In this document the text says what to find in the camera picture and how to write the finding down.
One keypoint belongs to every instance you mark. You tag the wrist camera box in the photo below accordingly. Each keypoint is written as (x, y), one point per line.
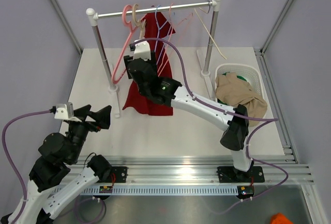
(65, 112)
(141, 49)

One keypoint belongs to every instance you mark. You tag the beige t shirt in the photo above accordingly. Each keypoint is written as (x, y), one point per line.
(232, 91)

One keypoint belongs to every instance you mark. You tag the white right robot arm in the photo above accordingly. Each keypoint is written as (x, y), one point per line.
(163, 91)

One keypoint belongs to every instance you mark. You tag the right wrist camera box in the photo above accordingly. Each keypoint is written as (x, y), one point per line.
(141, 49)

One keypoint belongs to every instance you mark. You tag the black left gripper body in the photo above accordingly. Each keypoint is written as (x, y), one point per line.
(78, 131)

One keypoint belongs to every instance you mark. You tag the aluminium mounting rail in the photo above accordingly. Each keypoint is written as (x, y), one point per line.
(193, 170)

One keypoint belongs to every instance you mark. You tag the white perforated plastic basket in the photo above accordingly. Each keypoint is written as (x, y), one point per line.
(249, 73)

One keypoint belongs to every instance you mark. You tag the green t shirt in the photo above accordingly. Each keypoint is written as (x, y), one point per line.
(239, 77)

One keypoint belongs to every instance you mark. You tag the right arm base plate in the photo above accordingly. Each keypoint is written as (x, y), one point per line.
(228, 174)

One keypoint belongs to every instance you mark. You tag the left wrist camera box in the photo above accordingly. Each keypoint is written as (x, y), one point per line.
(65, 112)

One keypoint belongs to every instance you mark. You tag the orange cloth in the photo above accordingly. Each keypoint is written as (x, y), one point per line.
(279, 218)

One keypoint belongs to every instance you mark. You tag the metal clothes rack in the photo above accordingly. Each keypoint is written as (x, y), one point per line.
(93, 17)

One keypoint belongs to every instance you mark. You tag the thick pink plastic hanger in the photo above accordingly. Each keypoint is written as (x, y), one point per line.
(132, 29)

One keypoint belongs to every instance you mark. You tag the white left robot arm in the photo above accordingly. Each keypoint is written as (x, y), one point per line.
(58, 151)

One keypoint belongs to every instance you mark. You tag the beige wooden hanger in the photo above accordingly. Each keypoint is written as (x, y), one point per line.
(140, 23)

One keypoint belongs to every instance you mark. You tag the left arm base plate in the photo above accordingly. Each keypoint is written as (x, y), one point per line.
(118, 175)

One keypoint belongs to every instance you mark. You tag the white slotted cable duct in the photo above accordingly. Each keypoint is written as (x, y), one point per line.
(135, 190)

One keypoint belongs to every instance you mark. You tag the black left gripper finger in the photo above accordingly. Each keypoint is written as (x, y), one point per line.
(102, 118)
(82, 113)

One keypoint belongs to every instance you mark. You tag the pink wire hanger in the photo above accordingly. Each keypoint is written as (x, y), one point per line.
(165, 60)

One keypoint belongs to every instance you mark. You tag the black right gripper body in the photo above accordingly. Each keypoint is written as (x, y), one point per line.
(153, 62)

